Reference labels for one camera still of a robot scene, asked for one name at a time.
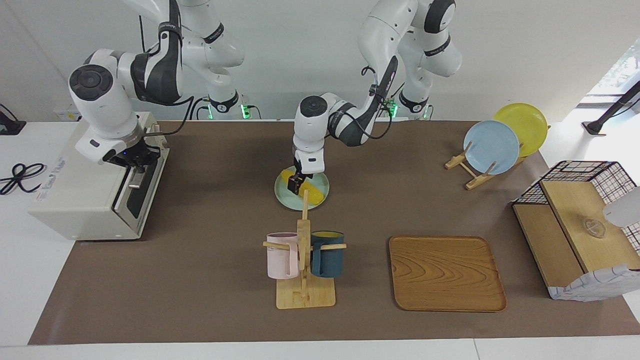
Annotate pale green plate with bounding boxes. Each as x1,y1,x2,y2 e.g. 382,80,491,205
274,166,331,211

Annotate yellow corn cob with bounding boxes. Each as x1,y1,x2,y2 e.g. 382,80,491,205
280,169,326,206

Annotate glass oven door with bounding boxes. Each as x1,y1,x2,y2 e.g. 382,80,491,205
112,147,171,236

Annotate beige toaster oven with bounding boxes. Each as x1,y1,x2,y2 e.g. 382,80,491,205
28,111,171,242

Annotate brown table mat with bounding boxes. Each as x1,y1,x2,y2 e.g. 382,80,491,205
28,120,640,346

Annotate pink mug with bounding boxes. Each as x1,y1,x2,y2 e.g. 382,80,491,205
266,232,301,280

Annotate dark teal mug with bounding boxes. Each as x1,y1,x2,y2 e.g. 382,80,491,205
310,230,345,279

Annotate wooden mug tree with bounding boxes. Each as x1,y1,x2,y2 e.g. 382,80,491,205
262,189,347,310

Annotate black stand base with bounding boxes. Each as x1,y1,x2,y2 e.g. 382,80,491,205
0,103,27,136

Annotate wooden plate rack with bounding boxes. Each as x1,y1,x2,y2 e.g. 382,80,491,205
445,141,531,191

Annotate wooden tray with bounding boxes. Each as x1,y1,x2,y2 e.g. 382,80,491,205
388,235,508,313

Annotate light blue plate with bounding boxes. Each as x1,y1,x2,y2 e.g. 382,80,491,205
463,120,521,176

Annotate yellow plate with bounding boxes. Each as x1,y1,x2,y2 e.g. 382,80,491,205
494,102,549,158

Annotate wooden stepped shelf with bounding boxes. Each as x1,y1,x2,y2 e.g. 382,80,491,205
513,180,640,301

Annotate small clear glass lid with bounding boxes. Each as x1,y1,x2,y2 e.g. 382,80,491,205
582,217,607,238

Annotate wooden shelf box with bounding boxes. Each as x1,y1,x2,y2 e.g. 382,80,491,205
547,264,640,302

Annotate black tripod leg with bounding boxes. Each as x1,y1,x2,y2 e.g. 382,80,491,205
582,80,640,136

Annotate blurred white rounded object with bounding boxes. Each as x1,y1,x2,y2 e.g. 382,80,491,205
602,187,640,228

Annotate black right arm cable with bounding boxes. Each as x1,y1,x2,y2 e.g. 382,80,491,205
137,15,201,137

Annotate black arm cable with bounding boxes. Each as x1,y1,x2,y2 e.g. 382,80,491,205
330,65,401,141
137,15,201,137

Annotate white wall socket box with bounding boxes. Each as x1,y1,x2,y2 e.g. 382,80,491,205
52,96,83,122

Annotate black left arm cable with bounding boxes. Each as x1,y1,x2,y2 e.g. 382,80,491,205
330,65,401,141

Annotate black looped cable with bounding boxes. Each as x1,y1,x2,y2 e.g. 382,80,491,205
0,162,48,196

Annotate black wire basket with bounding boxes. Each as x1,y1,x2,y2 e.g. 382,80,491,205
515,161,640,251

